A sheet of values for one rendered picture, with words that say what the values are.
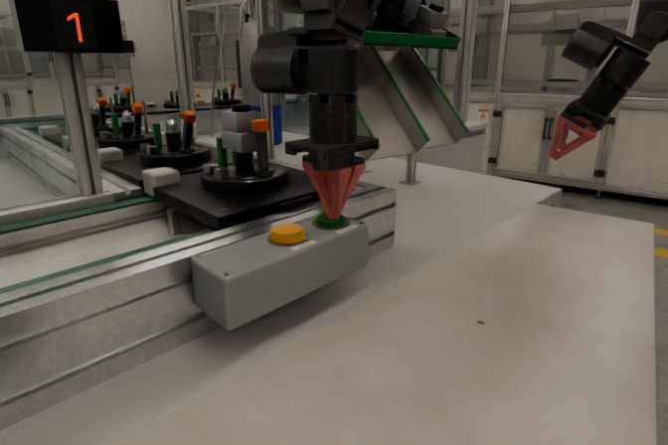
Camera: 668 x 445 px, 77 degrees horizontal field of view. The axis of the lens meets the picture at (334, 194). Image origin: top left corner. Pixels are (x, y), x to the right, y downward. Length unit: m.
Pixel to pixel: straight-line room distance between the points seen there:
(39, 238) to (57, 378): 0.27
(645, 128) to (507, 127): 1.11
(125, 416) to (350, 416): 0.20
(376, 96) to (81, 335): 0.67
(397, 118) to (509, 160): 3.76
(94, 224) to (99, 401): 0.31
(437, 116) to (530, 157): 3.58
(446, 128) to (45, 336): 0.81
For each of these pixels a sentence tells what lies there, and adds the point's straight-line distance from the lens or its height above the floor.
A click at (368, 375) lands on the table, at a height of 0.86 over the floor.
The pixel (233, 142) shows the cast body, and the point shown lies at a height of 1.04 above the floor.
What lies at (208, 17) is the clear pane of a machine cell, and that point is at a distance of 7.39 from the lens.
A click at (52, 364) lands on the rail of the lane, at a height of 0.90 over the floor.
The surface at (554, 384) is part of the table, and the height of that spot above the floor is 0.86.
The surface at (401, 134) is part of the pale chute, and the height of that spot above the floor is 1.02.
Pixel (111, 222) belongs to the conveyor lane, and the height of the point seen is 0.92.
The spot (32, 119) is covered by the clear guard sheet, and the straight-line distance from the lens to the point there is 0.74.
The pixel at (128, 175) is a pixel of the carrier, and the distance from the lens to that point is 0.82.
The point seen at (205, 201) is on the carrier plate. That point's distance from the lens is 0.62.
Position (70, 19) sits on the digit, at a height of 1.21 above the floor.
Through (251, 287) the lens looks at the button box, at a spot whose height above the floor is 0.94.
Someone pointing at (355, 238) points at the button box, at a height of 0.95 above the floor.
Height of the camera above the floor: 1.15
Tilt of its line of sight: 17 degrees down
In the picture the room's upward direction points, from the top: straight up
